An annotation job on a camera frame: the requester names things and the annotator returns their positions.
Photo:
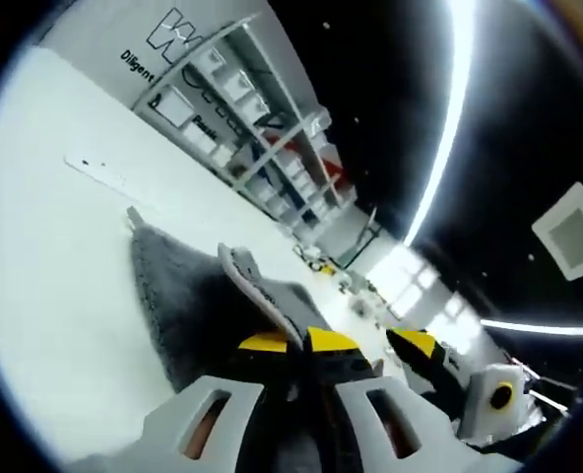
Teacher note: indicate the rows of white storage bins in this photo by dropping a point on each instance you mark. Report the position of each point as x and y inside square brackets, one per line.
[175, 106]

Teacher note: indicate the green metal stand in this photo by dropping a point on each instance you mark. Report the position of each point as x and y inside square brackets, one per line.
[368, 231]

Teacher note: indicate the grey metal shelf unit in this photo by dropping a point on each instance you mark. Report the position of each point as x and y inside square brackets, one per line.
[272, 156]

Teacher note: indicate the grey towel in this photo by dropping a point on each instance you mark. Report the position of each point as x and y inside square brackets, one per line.
[173, 295]

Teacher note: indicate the ceiling light strip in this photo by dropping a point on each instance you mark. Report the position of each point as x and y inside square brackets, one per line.
[542, 326]
[461, 123]

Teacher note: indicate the clutter of small parts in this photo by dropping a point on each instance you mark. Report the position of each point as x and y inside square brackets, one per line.
[328, 270]

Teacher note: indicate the white ceiling air vent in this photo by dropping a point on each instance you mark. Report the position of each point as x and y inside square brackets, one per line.
[572, 236]

